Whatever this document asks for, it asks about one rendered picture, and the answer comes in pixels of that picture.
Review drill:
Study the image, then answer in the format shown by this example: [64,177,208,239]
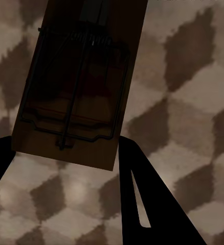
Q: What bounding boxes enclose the mousetrap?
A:
[11,0,148,172]

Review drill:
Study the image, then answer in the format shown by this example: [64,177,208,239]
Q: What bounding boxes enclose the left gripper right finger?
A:
[119,136,207,245]

